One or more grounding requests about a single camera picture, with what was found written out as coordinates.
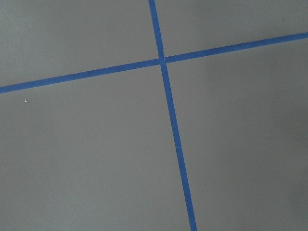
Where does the crossing blue tape strip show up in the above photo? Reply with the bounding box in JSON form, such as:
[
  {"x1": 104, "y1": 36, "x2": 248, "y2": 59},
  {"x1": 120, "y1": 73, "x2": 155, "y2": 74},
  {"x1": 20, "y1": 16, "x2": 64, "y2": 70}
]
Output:
[{"x1": 0, "y1": 32, "x2": 308, "y2": 94}]

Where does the long blue tape strip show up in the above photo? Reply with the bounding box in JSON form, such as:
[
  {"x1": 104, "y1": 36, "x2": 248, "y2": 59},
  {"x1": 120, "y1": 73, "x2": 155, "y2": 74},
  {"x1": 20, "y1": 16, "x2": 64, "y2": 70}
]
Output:
[{"x1": 148, "y1": 0, "x2": 198, "y2": 231}]

